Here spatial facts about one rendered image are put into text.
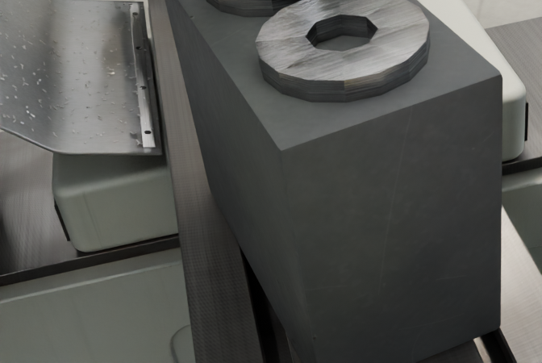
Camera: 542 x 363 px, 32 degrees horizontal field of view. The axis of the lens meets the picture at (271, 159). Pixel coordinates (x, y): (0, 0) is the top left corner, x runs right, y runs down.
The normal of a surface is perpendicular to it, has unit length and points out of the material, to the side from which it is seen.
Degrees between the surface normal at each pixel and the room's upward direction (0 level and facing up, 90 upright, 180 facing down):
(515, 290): 0
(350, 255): 90
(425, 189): 90
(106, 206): 90
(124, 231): 90
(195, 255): 0
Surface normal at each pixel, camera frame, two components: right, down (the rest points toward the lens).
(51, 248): -0.15, -0.78
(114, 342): 0.16, 0.58
